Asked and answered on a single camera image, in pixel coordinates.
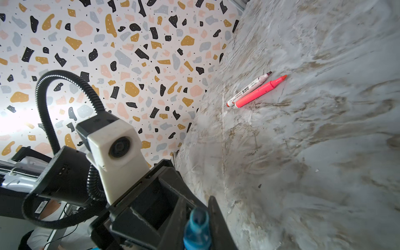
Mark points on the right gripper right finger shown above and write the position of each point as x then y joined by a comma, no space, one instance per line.
221,238

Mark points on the blue pen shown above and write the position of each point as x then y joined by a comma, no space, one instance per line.
197,234

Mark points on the red pink marker pen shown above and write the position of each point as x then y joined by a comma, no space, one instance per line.
260,91

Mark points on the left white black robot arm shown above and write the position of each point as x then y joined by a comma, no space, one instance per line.
65,177

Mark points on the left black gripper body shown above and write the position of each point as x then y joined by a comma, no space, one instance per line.
139,218

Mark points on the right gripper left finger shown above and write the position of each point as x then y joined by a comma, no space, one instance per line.
172,238

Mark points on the thin white red pen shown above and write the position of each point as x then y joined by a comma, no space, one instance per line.
249,88

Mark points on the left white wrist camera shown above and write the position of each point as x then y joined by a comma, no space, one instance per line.
115,151

